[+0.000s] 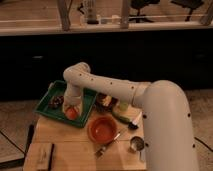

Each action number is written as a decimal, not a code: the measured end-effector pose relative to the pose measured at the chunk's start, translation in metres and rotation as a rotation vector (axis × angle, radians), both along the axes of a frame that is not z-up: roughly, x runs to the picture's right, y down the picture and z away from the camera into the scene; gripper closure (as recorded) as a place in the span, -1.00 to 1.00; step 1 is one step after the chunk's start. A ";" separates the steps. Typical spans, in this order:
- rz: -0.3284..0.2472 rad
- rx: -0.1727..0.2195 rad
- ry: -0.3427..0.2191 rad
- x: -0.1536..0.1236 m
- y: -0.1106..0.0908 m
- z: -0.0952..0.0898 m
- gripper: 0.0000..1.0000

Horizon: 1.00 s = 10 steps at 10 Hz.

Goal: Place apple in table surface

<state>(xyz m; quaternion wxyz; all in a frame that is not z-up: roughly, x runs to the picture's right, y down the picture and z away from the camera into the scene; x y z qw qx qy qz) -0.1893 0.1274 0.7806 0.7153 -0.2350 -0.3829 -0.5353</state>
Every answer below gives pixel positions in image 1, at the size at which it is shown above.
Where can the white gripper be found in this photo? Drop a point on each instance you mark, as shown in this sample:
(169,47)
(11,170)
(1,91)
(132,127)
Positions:
(73,97)

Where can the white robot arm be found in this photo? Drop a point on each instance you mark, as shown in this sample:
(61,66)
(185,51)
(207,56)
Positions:
(167,123)

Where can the dark red grapes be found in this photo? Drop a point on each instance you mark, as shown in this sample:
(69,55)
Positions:
(56,102)

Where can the green plastic tray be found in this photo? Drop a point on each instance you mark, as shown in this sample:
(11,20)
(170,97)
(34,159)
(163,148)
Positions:
(58,88)

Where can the dark plate with food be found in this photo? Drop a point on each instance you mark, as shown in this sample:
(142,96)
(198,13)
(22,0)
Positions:
(104,102)

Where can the orange bowl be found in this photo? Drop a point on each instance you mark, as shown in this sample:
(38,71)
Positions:
(102,130)

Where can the green cucumber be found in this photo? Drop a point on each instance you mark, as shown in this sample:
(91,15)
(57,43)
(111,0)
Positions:
(120,118)

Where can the wooden block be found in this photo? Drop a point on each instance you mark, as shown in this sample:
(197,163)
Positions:
(39,157)

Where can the metal measuring cup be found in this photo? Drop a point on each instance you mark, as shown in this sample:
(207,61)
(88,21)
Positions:
(137,146)

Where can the black brush with white handle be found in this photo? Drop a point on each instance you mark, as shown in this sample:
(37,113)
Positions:
(134,124)

